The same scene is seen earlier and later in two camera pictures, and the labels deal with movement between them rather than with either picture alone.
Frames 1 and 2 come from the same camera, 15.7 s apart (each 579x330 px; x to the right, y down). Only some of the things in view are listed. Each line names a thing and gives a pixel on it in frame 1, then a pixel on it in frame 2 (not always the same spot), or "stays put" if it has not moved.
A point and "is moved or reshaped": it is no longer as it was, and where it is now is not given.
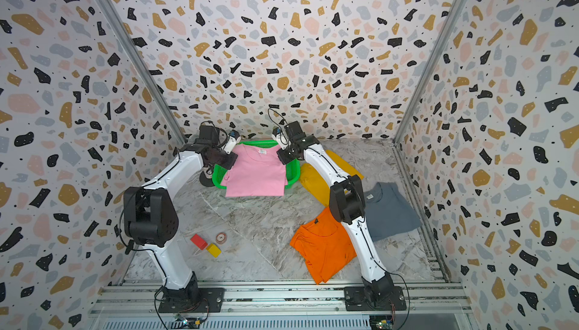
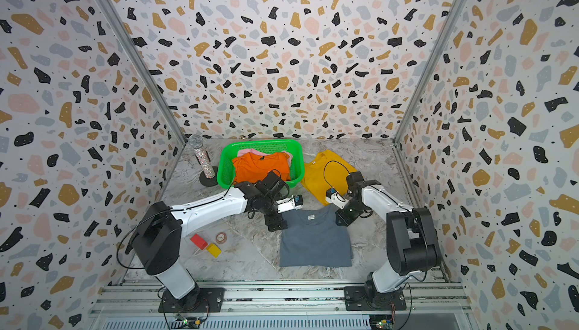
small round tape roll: (221, 238) stays put
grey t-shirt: (387, 210) is moved or reshaped
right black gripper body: (286, 154) -> (348, 213)
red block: (199, 242) stays put
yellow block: (214, 250) stays put
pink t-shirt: (258, 171) is moved or reshaped
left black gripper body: (223, 158) -> (274, 217)
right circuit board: (381, 322) stays put
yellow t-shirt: (318, 182) stays put
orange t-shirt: (326, 245) -> (255, 167)
